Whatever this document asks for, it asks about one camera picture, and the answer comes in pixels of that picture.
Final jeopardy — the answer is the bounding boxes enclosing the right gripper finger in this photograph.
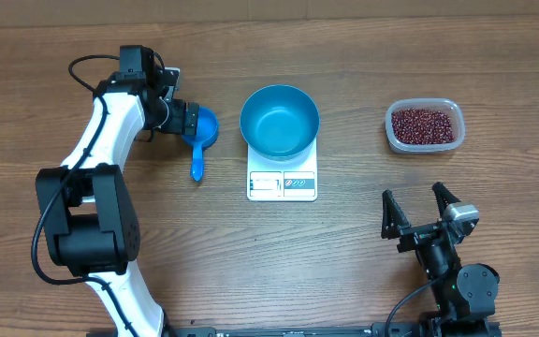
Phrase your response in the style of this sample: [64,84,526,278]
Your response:
[431,182,459,216]
[381,189,411,234]

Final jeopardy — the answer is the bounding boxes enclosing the blue plastic measuring scoop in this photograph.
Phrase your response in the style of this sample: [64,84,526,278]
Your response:
[182,107,219,183]

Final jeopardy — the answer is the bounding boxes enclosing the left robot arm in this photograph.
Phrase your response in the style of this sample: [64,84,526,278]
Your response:
[31,67,200,336]

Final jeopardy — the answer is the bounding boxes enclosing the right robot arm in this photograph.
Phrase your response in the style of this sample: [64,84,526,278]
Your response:
[372,182,502,337]

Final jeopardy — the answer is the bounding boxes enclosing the white digital kitchen scale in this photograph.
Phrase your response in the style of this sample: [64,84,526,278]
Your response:
[246,140,318,202]

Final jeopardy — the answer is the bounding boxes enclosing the teal blue bowl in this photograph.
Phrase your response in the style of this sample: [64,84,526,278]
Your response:
[240,84,321,160]

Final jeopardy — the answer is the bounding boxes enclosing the clear plastic food container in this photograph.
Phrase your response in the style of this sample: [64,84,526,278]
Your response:
[385,98,466,154]

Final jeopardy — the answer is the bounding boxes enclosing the red adzuki beans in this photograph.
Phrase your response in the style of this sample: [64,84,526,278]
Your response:
[391,109,455,145]

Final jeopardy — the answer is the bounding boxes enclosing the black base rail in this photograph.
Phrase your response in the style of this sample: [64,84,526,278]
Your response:
[86,320,503,337]

